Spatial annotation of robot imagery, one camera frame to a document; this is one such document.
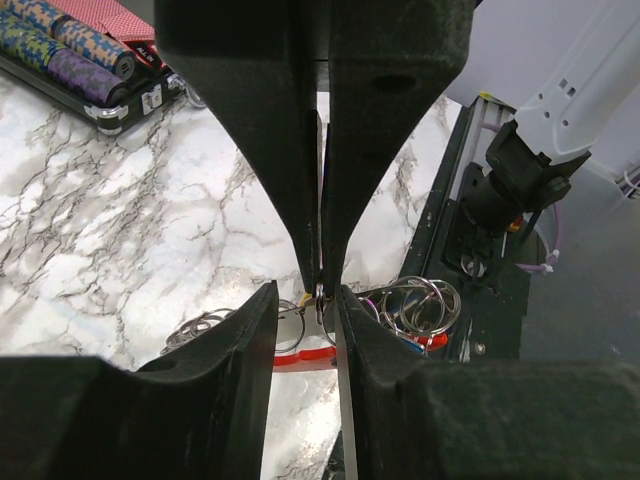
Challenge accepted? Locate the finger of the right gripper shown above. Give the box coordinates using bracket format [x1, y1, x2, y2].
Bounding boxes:
[154, 1, 320, 292]
[321, 0, 475, 290]

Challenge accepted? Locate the black poker chip case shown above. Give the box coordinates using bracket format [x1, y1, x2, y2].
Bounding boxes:
[1, 1, 204, 136]

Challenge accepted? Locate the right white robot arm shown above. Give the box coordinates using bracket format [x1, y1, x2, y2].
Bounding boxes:
[153, 1, 639, 293]

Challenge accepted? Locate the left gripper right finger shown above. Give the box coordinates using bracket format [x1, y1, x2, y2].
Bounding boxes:
[335, 285, 640, 480]

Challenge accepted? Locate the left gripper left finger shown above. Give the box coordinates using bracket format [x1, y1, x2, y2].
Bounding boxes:
[1, 283, 278, 479]

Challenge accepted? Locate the pink playing card deck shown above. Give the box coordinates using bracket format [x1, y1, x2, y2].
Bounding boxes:
[76, 0, 165, 70]

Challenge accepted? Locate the red keyring with keys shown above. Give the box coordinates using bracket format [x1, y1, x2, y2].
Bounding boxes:
[159, 275, 464, 370]

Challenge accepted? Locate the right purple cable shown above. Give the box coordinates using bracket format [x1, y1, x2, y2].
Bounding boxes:
[514, 169, 640, 275]

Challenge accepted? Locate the yellow tagged key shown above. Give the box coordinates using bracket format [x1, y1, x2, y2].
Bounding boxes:
[299, 293, 316, 308]

